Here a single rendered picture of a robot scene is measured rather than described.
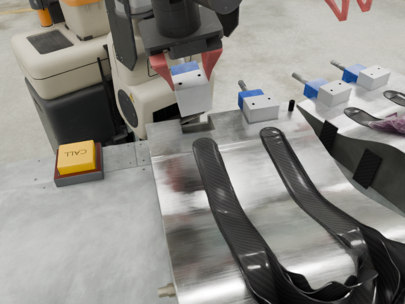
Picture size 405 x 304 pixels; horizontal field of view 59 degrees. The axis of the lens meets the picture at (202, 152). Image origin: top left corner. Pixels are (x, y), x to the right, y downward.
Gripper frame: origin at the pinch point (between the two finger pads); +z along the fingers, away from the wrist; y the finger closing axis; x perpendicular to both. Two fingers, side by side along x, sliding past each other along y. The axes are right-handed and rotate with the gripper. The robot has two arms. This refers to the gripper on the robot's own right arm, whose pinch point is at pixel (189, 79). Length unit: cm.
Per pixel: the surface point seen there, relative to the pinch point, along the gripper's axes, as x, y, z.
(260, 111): -3.4, 9.9, 7.1
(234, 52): 178, 56, 132
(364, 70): 7.2, 35.8, 14.8
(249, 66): 154, 60, 130
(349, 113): -1.6, 28.0, 15.7
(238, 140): -7.2, 5.1, 8.0
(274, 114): -3.6, 12.4, 8.5
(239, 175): -14.1, 3.1, 7.3
